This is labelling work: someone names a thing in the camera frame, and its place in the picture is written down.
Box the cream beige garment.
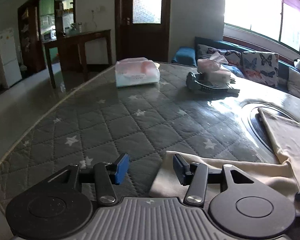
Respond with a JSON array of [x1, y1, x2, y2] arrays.
[[149, 110, 300, 213]]

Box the grey quilted star tablecloth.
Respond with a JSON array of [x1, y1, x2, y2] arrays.
[[0, 63, 300, 211]]

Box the round black induction plate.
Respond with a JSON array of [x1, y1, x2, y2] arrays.
[[241, 102, 296, 153]]

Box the teal black basket tool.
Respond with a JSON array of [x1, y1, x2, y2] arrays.
[[186, 72, 240, 94]]

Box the white tissue box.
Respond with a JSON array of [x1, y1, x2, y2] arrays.
[[197, 51, 231, 83]]

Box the pink tissue pack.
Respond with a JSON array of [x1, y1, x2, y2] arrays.
[[114, 57, 160, 88]]

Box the grey cushion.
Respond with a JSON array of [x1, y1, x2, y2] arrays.
[[287, 68, 300, 98]]

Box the left butterfly pillow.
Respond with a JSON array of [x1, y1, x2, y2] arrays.
[[196, 44, 244, 78]]

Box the butterfly pillow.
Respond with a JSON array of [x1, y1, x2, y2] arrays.
[[242, 51, 279, 87], [196, 44, 244, 78]]

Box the blue corner sofa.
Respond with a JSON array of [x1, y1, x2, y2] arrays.
[[172, 37, 300, 98]]

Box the right butterfly pillow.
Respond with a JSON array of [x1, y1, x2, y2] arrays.
[[242, 51, 279, 87]]

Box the dark wooden side table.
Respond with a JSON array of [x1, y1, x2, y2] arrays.
[[43, 29, 113, 90]]

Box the white refrigerator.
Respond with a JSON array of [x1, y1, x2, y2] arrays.
[[0, 28, 22, 89]]

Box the dark wooden door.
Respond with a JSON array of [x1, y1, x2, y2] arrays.
[[115, 0, 171, 62]]

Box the window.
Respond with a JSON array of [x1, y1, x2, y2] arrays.
[[224, 0, 300, 52]]

